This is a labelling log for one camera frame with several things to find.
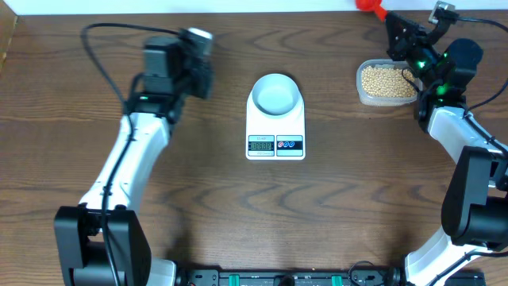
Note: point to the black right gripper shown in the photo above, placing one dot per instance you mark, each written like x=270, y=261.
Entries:
x=399, y=47

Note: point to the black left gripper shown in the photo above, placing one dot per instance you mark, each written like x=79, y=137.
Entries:
x=205, y=80

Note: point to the red measuring scoop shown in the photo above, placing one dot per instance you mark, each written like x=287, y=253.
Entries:
x=372, y=6

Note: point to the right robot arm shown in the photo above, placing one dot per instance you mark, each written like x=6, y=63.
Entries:
x=473, y=223

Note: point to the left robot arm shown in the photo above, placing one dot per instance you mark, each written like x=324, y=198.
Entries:
x=100, y=240

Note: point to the pale grey bowl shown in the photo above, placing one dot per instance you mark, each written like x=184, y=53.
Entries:
x=276, y=94

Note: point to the white digital kitchen scale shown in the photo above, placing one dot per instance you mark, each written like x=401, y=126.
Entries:
x=275, y=137

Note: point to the clear plastic container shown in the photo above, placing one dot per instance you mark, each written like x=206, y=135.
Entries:
x=380, y=101

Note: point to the soybeans in container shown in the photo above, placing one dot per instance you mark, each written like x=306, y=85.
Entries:
x=388, y=82

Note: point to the brown cardboard box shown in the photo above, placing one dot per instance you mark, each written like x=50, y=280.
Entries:
x=8, y=22

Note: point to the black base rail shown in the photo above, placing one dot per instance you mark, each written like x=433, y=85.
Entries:
x=213, y=277

